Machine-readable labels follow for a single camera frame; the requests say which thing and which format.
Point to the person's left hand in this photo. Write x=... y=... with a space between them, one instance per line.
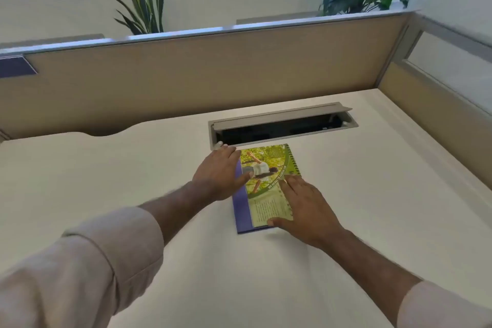
x=215 y=178

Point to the person's right hand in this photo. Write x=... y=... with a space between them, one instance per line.
x=309 y=216

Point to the person's left thumb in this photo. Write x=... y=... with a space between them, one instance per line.
x=245 y=179

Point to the person's right thumb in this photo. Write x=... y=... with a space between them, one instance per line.
x=278 y=223

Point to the green spiral notebook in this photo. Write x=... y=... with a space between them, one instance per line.
x=269 y=201

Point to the person's right forearm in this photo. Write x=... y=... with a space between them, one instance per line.
x=392 y=285

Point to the person's left forearm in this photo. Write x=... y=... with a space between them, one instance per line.
x=96 y=254

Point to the purple book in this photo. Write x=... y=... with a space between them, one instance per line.
x=241 y=212

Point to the beige desk partition panel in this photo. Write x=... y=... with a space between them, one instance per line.
x=200 y=78

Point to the beige partition with glass pane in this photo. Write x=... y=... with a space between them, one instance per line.
x=438 y=89

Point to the grey low partition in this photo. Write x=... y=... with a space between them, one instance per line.
x=50 y=40

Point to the purple partition label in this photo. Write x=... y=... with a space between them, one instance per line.
x=15 y=66

